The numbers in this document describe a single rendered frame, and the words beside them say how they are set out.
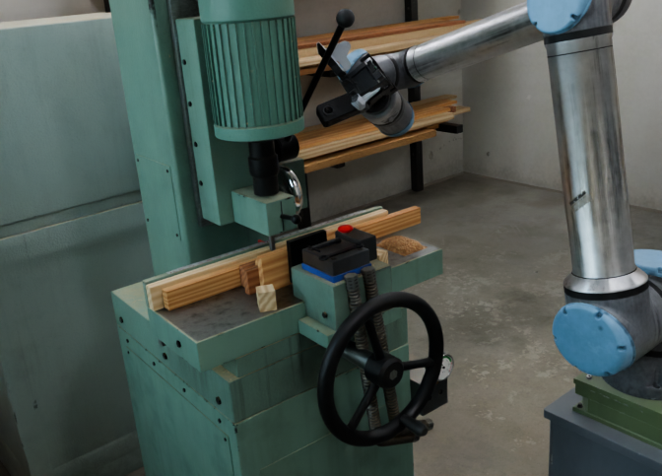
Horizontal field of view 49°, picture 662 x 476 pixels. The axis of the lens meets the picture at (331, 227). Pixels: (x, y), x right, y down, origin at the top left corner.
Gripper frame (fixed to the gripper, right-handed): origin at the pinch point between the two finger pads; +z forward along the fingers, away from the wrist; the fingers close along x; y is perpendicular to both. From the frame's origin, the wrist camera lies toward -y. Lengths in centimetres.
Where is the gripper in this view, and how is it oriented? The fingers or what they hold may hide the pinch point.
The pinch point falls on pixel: (333, 73)
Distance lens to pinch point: 142.9
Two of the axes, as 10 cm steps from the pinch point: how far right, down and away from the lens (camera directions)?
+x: 4.9, 8.1, -3.3
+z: -3.8, -1.5, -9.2
